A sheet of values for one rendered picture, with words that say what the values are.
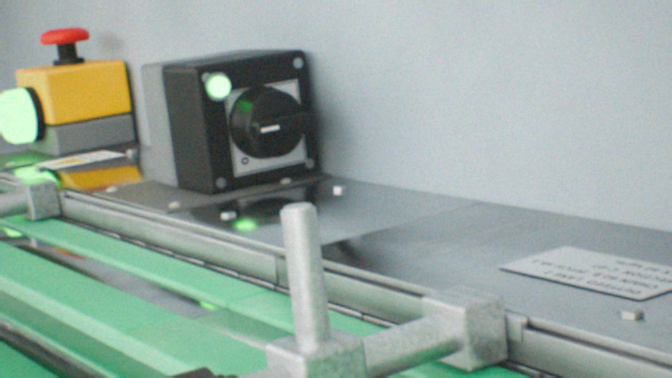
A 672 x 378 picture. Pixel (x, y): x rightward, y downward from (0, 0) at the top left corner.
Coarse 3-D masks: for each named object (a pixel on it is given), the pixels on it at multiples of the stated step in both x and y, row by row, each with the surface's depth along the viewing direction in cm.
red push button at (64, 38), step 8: (48, 32) 100; (56, 32) 100; (64, 32) 100; (72, 32) 100; (80, 32) 100; (88, 32) 101; (40, 40) 101; (48, 40) 100; (56, 40) 99; (64, 40) 99; (72, 40) 100; (80, 40) 100; (64, 48) 101; (72, 48) 101; (64, 56) 101; (72, 56) 101
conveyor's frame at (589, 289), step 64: (0, 192) 94; (320, 192) 72; (384, 192) 70; (192, 256) 67; (256, 256) 61; (384, 256) 56; (448, 256) 54; (512, 256) 53; (576, 256) 52; (640, 256) 51; (576, 320) 43; (640, 320) 43
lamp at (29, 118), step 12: (0, 96) 99; (12, 96) 98; (24, 96) 99; (36, 96) 99; (0, 108) 99; (12, 108) 98; (24, 108) 98; (36, 108) 98; (0, 120) 99; (12, 120) 98; (24, 120) 98; (36, 120) 99; (12, 132) 98; (24, 132) 98; (36, 132) 99
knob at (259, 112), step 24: (240, 96) 74; (264, 96) 73; (288, 96) 74; (240, 120) 73; (264, 120) 72; (288, 120) 73; (312, 120) 74; (240, 144) 74; (264, 144) 73; (288, 144) 74
